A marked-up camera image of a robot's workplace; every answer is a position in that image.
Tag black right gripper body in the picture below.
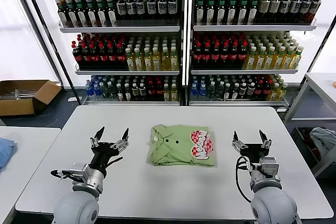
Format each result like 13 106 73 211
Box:
239 143 270 165

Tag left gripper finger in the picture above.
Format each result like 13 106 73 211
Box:
89 126 106 148
110 127 130 153

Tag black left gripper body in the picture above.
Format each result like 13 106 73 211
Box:
88 141 123 175

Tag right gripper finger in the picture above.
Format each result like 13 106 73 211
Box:
259 129 272 150
232 130 249 153

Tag light green polo shirt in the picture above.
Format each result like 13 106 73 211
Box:
146 124 218 168

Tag dark grey storage crate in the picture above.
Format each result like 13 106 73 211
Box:
290 126 322 168

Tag red cloth item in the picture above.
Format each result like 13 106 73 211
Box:
299 128 321 162

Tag small dark green bottle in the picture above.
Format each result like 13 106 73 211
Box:
101 82 110 100
206 81 216 99
108 82 118 100
215 81 224 100

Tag small cola bottle red cap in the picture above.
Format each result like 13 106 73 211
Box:
146 81 156 102
262 81 271 101
155 81 164 102
255 81 264 100

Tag small dark bottle beige label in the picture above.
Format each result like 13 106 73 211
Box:
246 82 256 100
138 83 147 101
238 82 248 100
131 83 140 101

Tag grey white crumpled cloth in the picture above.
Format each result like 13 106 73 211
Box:
309 126 336 157

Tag white side table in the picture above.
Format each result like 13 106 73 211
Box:
0 126 61 224

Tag yellow tea bottle white cap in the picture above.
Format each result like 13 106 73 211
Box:
170 47 180 71
264 46 276 70
143 47 153 71
254 46 266 70
133 48 144 71
290 46 304 70
272 46 286 70
151 47 162 71
282 46 295 70
124 48 135 71
160 47 171 71
244 46 257 70

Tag brown cardboard box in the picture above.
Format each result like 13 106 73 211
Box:
0 79 62 118

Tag clear plastic wrapped packs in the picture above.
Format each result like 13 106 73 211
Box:
0 89 36 101

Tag blue folded cloth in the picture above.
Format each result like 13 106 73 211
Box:
0 137 17 171

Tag grey metal shelf unit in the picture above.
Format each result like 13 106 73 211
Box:
185 0 318 109
40 0 185 106

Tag dark tea bottle green band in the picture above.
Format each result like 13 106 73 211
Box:
216 0 227 26
227 0 238 26
95 0 107 27
238 0 249 26
75 0 87 28
65 0 77 28
85 0 97 28
205 0 217 26
248 0 260 25
105 0 118 27
194 0 206 26

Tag dark tea bottle reddish band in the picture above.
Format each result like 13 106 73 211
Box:
56 0 68 28

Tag dark bottle white square label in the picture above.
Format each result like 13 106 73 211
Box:
146 0 157 20
279 0 291 24
134 0 146 20
299 0 312 24
167 0 178 20
290 0 302 24
156 0 167 20
115 0 127 20
125 0 137 20

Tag dark bottle reddish brown label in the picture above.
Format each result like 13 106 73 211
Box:
309 0 322 24

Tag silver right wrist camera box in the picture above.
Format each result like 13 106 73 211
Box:
258 157 279 180

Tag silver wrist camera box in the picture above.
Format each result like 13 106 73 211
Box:
68 163 90 183
258 157 279 180

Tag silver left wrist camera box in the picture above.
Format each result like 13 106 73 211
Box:
68 163 90 183

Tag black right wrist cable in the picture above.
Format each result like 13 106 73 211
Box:
235 155 253 204

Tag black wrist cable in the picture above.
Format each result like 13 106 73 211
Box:
235 155 253 204
50 169 73 182

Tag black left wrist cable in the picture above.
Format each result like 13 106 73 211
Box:
50 169 73 182

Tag grey metal frame table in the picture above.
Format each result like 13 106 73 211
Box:
283 72 336 124

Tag black slanted window frame bar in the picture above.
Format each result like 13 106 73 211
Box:
304 11 336 74
18 0 82 105

